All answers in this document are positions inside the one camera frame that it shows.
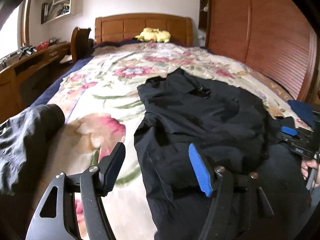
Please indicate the red basket on desk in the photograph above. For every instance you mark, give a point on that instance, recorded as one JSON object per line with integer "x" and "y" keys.
{"x": 42, "y": 46}

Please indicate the yellow Pikachu plush toy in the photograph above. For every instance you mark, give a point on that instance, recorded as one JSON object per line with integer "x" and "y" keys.
{"x": 154, "y": 35}

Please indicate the wooden chair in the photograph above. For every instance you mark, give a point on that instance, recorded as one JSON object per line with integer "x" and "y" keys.
{"x": 79, "y": 43}

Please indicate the brown louvered wooden wardrobe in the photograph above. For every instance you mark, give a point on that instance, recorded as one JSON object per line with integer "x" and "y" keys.
{"x": 272, "y": 37}

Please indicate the person's right hand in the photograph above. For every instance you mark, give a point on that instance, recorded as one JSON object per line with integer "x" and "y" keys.
{"x": 305, "y": 165}

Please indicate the floral quilt bedspread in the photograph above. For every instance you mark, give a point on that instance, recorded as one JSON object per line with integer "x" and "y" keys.
{"x": 102, "y": 107}

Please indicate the folded navy blue garment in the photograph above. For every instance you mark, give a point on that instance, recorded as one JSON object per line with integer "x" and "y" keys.
{"x": 303, "y": 111}

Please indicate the wooden desk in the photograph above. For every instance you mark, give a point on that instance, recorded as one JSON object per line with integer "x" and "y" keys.
{"x": 15, "y": 74}

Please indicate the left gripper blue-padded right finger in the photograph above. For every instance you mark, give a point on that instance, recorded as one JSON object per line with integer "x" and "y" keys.
{"x": 239, "y": 203}

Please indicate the black coat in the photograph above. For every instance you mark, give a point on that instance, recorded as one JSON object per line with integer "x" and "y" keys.
{"x": 232, "y": 128}

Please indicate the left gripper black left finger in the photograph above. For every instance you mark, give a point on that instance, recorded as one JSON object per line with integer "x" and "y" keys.
{"x": 55, "y": 215}

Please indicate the wooden bed headboard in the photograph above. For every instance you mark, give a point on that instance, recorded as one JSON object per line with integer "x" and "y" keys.
{"x": 116, "y": 28}

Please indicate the black left sleeve forearm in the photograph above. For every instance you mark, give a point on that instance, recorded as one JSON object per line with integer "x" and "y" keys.
{"x": 25, "y": 139}

